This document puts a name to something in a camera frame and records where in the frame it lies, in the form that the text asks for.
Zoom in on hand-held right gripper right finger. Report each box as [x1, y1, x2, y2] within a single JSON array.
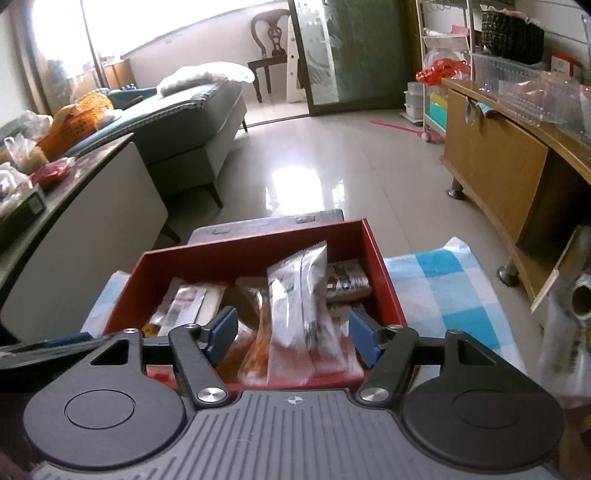
[[348, 308, 529, 410]]

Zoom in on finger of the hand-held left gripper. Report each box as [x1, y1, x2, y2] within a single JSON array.
[[0, 333, 108, 370]]

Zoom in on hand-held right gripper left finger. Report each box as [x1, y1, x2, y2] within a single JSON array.
[[60, 306, 239, 410]]

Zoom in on clear packet of orange snacks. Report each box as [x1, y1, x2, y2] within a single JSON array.
[[222, 277, 273, 386]]

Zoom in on red and white stick sachet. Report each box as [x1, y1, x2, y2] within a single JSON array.
[[150, 279, 227, 337]]

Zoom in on small white printed sachet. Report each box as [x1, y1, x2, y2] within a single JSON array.
[[325, 259, 372, 303]]

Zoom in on white pillow snack packet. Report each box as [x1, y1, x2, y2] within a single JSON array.
[[265, 241, 352, 386]]

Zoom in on red cardboard box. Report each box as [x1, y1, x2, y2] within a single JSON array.
[[102, 218, 408, 388]]

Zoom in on blue white checkered tablecloth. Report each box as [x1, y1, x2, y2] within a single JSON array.
[[81, 237, 529, 374]]

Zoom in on black flat box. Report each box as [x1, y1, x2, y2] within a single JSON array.
[[0, 187, 47, 232]]

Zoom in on red snack bag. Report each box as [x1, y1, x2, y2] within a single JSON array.
[[30, 159, 75, 188]]

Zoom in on crumpled white plastic bag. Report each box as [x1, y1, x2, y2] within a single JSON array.
[[531, 226, 591, 398]]

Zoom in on white plastic bags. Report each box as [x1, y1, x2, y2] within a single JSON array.
[[0, 111, 51, 176]]

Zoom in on grey sofa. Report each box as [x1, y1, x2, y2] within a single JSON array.
[[76, 76, 250, 208]]

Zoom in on orange plastic basket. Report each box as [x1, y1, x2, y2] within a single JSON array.
[[37, 92, 116, 158]]

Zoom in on light wooden cabinet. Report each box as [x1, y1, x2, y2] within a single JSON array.
[[441, 76, 591, 301]]

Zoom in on white shelf cart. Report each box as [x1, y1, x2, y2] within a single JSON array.
[[404, 0, 476, 134]]

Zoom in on blue cloth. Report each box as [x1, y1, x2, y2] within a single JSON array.
[[465, 96, 496, 126]]

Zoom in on white pillow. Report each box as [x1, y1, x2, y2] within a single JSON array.
[[157, 61, 257, 95]]

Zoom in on small wooden cabinet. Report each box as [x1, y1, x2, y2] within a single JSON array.
[[104, 60, 137, 90]]

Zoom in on red plastic bag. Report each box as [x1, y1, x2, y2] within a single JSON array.
[[416, 58, 472, 86]]

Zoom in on framed glass sliding door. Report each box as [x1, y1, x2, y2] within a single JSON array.
[[288, 0, 416, 116]]

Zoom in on stack of clear plastic trays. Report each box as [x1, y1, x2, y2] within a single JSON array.
[[471, 51, 591, 139]]

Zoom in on dark wooden chair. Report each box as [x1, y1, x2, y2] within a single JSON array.
[[247, 9, 291, 103]]

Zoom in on black woven basket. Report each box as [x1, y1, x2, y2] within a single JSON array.
[[480, 9, 546, 65]]

